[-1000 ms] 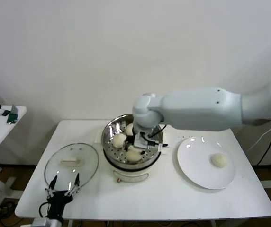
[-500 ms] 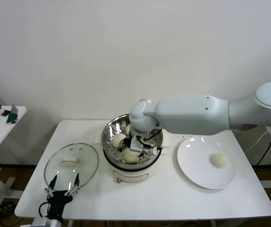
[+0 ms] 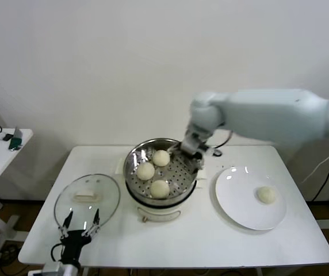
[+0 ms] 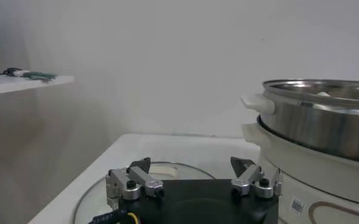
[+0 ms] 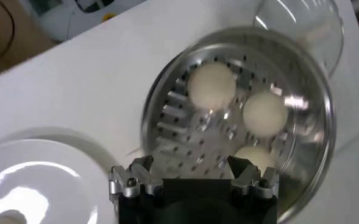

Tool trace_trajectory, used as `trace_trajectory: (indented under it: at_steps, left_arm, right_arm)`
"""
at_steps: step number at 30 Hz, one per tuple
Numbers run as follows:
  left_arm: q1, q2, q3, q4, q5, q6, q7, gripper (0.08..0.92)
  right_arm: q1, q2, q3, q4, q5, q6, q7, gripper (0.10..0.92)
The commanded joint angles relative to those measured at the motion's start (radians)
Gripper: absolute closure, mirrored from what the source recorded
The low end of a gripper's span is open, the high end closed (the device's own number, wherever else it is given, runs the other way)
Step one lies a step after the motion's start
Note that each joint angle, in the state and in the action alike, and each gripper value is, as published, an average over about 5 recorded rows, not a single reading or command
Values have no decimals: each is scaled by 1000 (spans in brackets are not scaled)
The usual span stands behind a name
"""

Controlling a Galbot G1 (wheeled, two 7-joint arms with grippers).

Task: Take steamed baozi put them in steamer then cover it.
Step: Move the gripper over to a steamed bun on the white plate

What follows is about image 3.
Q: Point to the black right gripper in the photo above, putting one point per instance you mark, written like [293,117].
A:
[198,156]

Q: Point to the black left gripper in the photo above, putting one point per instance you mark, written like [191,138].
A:
[72,243]

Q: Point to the white steamed baozi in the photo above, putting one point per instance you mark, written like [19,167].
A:
[145,171]
[160,188]
[266,195]
[161,157]

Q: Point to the round glass pot lid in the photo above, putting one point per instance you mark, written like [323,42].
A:
[107,195]

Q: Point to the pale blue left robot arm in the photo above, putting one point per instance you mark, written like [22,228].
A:
[72,270]

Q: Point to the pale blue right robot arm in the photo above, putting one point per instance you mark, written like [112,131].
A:
[268,115]

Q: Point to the perforated steel steamer basket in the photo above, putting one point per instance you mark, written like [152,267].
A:
[179,172]

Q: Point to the white round plate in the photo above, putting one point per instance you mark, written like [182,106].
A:
[239,195]

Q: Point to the small black device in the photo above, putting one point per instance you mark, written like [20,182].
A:
[7,137]

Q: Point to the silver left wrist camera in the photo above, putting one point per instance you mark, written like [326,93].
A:
[52,269]

